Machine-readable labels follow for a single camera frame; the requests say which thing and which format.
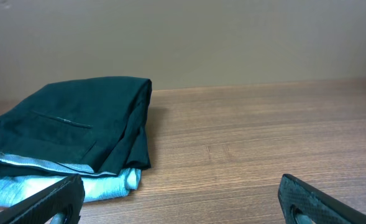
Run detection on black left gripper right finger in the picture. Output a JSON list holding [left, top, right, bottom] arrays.
[[278, 174, 366, 224]]

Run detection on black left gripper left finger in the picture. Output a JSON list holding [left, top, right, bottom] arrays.
[[0, 174, 85, 224]]

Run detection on folded light grey garment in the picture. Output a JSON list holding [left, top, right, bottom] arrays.
[[0, 168, 141, 207]]

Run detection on folded dark green trousers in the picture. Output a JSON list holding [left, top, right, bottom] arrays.
[[0, 77, 152, 177]]

